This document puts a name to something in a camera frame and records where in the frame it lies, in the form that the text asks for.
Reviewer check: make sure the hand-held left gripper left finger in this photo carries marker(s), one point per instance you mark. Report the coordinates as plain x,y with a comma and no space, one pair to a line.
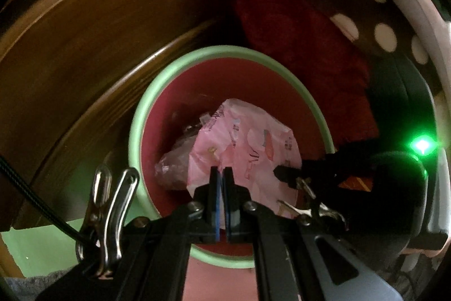
211,202

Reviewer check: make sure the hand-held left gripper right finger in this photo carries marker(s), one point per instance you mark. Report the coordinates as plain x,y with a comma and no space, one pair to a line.
230,205

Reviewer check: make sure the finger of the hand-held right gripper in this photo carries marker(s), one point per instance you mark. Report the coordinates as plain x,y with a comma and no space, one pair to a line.
292,176

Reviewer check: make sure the pink printed tissue packet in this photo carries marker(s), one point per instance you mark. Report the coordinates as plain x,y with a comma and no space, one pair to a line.
246,146

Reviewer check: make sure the clear plastic wrapper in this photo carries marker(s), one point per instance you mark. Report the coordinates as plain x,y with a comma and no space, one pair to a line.
172,163

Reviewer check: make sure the green and red bin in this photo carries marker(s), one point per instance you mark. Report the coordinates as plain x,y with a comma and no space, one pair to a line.
246,75

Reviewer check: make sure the silver metal clip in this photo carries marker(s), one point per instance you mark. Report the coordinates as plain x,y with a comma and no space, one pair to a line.
116,213
317,213

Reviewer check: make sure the pink foam mat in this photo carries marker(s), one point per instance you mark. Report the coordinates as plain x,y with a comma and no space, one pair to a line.
218,283

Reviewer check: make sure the red blanket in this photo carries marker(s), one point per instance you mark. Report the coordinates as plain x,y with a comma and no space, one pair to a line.
299,40

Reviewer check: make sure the green foam mat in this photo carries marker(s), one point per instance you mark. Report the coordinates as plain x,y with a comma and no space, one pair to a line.
42,251

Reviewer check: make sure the dark wooden nightstand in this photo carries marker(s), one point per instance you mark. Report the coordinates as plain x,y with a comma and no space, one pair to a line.
88,57

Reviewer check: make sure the grey fleece garment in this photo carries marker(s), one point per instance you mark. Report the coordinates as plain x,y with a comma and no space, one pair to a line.
28,287

